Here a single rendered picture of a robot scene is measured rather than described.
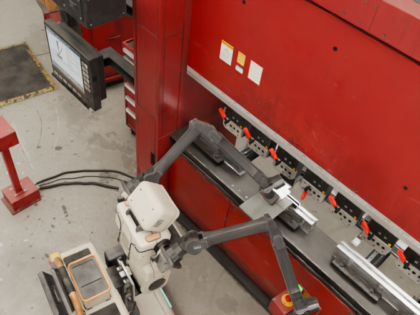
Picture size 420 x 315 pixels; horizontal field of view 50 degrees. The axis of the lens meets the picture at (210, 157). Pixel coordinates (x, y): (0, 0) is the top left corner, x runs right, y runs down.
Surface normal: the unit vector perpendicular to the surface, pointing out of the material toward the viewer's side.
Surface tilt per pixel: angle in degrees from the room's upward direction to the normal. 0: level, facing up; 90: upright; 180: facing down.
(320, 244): 0
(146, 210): 48
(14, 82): 0
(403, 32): 90
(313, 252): 0
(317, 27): 90
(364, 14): 90
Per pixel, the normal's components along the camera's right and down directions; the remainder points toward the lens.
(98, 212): 0.11, -0.66
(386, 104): -0.73, 0.46
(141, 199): -0.56, -0.21
